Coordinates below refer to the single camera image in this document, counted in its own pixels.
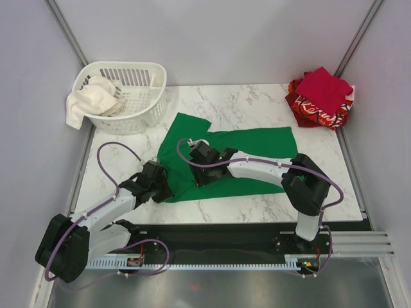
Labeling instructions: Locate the green t-shirt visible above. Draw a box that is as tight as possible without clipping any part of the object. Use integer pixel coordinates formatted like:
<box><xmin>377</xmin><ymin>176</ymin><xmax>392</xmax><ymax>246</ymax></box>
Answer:
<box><xmin>157</xmin><ymin>113</ymin><xmax>297</xmax><ymax>203</ymax></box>

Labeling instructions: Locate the white cream t-shirt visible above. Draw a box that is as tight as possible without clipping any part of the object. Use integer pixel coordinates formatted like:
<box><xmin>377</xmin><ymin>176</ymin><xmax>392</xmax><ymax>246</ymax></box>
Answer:
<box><xmin>66</xmin><ymin>76</ymin><xmax>125</xmax><ymax>130</ymax></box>

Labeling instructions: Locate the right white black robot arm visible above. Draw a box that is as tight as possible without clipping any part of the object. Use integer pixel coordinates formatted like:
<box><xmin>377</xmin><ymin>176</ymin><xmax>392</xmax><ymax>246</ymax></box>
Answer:
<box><xmin>188</xmin><ymin>139</ymin><xmax>331</xmax><ymax>253</ymax></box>

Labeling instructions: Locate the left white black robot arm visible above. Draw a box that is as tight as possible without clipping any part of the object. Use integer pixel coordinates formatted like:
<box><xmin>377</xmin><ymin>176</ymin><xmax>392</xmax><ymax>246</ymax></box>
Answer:
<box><xmin>35</xmin><ymin>160</ymin><xmax>173</xmax><ymax>283</ymax></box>

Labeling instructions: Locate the white plastic laundry basket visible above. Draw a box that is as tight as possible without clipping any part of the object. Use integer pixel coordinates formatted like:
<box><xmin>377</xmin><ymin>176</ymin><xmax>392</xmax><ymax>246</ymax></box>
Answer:
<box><xmin>72</xmin><ymin>61</ymin><xmax>167</xmax><ymax>135</ymax></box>

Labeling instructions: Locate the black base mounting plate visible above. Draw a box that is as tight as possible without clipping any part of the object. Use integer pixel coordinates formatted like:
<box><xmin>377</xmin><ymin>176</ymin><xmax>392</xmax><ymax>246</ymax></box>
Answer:
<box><xmin>105</xmin><ymin>221</ymin><xmax>335</xmax><ymax>266</ymax></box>

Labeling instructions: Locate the red printed folded t-shirt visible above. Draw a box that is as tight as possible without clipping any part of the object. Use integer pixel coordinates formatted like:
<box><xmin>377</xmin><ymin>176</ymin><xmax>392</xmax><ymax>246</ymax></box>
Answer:
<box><xmin>285</xmin><ymin>71</ymin><xmax>354</xmax><ymax>130</ymax></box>

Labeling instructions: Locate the folded crimson red t-shirt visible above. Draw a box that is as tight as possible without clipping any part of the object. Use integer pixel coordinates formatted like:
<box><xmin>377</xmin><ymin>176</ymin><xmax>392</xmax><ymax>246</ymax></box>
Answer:
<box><xmin>295</xmin><ymin>67</ymin><xmax>354</xmax><ymax>114</ymax></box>

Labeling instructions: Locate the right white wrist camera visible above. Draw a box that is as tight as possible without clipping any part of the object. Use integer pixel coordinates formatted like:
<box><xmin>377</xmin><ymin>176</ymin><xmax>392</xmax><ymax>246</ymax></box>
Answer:
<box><xmin>186</xmin><ymin>139</ymin><xmax>200</xmax><ymax>148</ymax></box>

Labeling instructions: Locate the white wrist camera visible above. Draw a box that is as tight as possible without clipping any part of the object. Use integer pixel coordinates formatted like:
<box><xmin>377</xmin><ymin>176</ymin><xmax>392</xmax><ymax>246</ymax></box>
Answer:
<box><xmin>186</xmin><ymin>139</ymin><xmax>200</xmax><ymax>148</ymax></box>
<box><xmin>139</xmin><ymin>157</ymin><xmax>156</xmax><ymax>166</ymax></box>

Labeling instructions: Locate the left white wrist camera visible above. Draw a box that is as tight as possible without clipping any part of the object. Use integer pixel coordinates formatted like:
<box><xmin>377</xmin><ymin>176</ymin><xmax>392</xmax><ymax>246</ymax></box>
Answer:
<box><xmin>139</xmin><ymin>157</ymin><xmax>156</xmax><ymax>166</ymax></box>

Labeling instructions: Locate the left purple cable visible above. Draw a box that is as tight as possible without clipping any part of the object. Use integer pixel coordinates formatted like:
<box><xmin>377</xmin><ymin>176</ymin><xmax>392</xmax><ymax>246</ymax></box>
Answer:
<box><xmin>43</xmin><ymin>141</ymin><xmax>171</xmax><ymax>282</ymax></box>

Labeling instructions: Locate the purple cable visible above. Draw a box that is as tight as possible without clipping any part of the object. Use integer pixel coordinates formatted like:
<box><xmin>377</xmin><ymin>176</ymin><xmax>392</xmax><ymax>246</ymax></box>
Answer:
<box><xmin>176</xmin><ymin>137</ymin><xmax>344</xmax><ymax>278</ymax></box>
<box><xmin>43</xmin><ymin>141</ymin><xmax>171</xmax><ymax>282</ymax></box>

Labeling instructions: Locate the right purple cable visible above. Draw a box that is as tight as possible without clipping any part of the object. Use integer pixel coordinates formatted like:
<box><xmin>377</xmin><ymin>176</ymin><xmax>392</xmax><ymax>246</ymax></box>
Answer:
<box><xmin>176</xmin><ymin>137</ymin><xmax>344</xmax><ymax>278</ymax></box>

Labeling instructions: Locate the white slotted cable duct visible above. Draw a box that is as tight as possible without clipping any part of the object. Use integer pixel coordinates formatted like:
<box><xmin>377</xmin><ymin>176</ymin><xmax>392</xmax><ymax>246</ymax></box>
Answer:
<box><xmin>85</xmin><ymin>254</ymin><xmax>320</xmax><ymax>271</ymax></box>

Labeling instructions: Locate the left aluminium frame post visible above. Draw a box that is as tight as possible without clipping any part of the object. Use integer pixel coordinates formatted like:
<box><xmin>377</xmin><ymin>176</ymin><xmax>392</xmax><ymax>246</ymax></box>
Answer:
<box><xmin>44</xmin><ymin>0</ymin><xmax>89</xmax><ymax>67</ymax></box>

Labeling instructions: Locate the aluminium frame post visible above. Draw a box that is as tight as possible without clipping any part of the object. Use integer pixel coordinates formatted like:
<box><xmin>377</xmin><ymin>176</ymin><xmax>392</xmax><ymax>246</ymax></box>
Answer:
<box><xmin>44</xmin><ymin>0</ymin><xmax>89</xmax><ymax>67</ymax></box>
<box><xmin>334</xmin><ymin>0</ymin><xmax>385</xmax><ymax>78</ymax></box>

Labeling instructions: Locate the right aluminium frame post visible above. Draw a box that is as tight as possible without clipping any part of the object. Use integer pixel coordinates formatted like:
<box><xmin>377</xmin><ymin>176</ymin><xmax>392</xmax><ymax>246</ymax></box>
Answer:
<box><xmin>334</xmin><ymin>0</ymin><xmax>385</xmax><ymax>78</ymax></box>

